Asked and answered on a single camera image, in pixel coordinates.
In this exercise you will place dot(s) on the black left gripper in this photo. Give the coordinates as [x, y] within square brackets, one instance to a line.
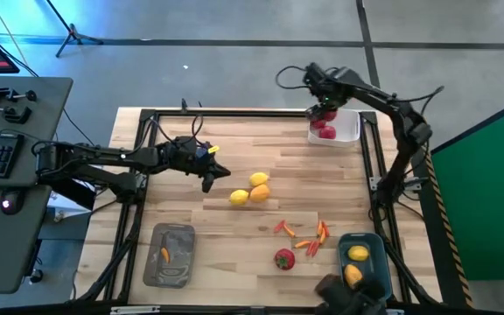
[182, 155]

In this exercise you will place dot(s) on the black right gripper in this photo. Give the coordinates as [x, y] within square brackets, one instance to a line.
[333, 92]

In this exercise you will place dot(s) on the yellow plastic lemon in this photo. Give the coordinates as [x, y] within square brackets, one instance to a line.
[239, 197]
[258, 178]
[358, 253]

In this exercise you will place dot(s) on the small red chili pepper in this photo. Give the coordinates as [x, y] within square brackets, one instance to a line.
[316, 249]
[279, 226]
[325, 228]
[310, 248]

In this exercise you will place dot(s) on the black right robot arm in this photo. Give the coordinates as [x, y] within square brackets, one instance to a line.
[396, 109]

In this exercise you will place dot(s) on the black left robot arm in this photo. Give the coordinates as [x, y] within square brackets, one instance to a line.
[103, 157]

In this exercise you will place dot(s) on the yellow label tag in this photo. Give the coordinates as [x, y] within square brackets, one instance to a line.
[213, 149]

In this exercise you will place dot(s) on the white plastic basket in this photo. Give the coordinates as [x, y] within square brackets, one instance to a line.
[348, 127]

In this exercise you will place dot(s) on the small black table clamp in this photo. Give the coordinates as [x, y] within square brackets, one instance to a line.
[184, 104]

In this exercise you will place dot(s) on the white paper sheet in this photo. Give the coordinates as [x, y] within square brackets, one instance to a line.
[66, 205]

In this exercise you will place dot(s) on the silver metal plate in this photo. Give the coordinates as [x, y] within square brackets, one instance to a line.
[134, 310]

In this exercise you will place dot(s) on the blue plastic basket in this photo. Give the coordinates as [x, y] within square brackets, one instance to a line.
[379, 258]

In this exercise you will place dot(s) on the green panel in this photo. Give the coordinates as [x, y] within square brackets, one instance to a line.
[484, 188]

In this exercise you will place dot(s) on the black tripod stand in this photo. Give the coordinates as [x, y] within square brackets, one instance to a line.
[74, 37]

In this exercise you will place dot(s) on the black round knob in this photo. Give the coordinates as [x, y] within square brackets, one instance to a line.
[36, 275]

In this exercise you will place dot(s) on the black computer mouse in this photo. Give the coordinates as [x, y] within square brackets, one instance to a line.
[12, 202]

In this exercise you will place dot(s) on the dark desk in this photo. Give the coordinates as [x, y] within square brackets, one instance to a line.
[16, 245]

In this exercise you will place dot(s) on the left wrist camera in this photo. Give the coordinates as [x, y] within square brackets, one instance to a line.
[200, 153]

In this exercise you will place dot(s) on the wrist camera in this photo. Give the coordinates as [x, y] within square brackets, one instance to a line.
[200, 153]
[312, 74]

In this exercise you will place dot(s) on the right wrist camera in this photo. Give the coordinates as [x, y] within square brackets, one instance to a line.
[312, 74]

